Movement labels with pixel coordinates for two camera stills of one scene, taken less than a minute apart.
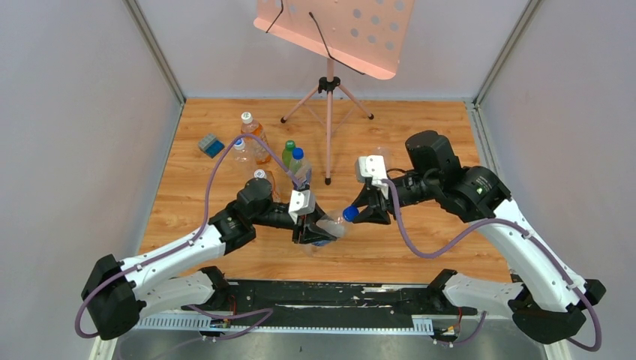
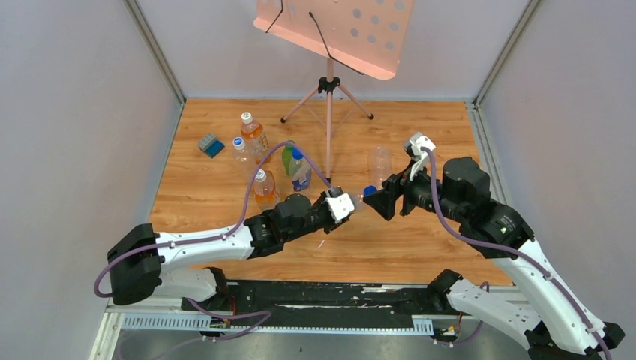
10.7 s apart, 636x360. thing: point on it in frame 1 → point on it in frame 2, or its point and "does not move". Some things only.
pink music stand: (367, 37) does not move
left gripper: (302, 226) → (327, 216)
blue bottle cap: (298, 153) does not move
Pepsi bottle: (300, 168) does not move
